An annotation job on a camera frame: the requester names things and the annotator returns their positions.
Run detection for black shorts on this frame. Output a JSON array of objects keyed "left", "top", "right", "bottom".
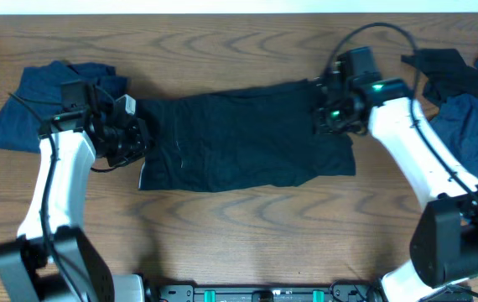
[{"left": 138, "top": 80, "right": 356, "bottom": 192}]

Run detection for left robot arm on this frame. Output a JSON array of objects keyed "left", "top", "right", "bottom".
[{"left": 0, "top": 112, "right": 146, "bottom": 301}]

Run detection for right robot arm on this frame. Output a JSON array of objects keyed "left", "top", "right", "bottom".
[{"left": 314, "top": 75, "right": 478, "bottom": 301}]

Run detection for folded navy blue shorts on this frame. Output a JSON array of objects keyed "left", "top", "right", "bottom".
[{"left": 0, "top": 60, "right": 129, "bottom": 154}]

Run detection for black crumpled garment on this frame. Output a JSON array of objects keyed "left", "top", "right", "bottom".
[{"left": 401, "top": 49, "right": 478, "bottom": 107}]

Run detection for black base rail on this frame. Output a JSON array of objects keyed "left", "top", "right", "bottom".
[{"left": 158, "top": 282, "right": 384, "bottom": 302}]

